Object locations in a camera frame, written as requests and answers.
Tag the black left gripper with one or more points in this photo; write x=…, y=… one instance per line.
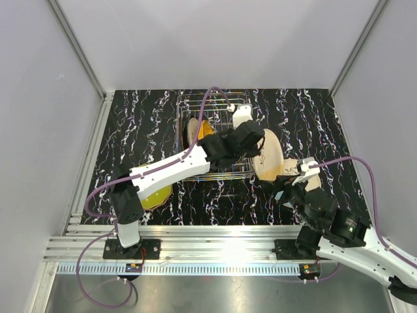
x=253, y=152

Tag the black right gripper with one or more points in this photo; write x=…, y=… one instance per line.
x=287, y=184

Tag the cream orange floral plate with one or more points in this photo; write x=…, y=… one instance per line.
x=269, y=164

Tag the orange dotted scalloped plate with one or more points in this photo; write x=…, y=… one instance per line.
x=204, y=130

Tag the metal wire dish rack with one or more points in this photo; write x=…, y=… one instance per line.
x=215, y=112

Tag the cream pink floral plate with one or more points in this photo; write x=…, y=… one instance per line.
x=191, y=131

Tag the dark brown round plate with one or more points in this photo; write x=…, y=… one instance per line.
x=183, y=133

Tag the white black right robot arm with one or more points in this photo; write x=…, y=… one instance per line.
x=334, y=234

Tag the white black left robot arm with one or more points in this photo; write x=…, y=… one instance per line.
x=213, y=152

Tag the cream beige floral plate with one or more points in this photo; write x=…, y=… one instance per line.
x=314, y=182

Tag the right green circuit board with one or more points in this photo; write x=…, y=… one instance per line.
x=310, y=271

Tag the green circuit board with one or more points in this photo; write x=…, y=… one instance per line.
x=310, y=271
x=133, y=268

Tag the green dotted scalloped plate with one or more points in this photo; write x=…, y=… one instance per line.
x=156, y=199

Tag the left green circuit board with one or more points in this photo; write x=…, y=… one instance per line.
x=133, y=268

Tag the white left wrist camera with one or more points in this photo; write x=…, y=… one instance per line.
x=240, y=113

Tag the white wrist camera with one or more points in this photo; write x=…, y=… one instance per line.
x=240, y=113
x=307, y=168

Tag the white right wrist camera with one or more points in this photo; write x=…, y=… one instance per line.
x=307, y=168

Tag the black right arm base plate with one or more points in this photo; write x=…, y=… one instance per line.
x=286, y=249

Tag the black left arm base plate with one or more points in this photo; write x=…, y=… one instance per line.
x=146, y=248

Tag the right aluminium frame post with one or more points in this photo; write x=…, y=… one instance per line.
x=363, y=37

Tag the aluminium frame post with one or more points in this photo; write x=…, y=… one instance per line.
x=363, y=37
x=73, y=41

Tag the white slotted cable duct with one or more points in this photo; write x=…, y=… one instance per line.
x=183, y=269

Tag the aluminium mounting rail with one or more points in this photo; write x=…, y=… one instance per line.
x=179, y=244

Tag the left aluminium frame post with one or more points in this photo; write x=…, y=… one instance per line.
x=73, y=41

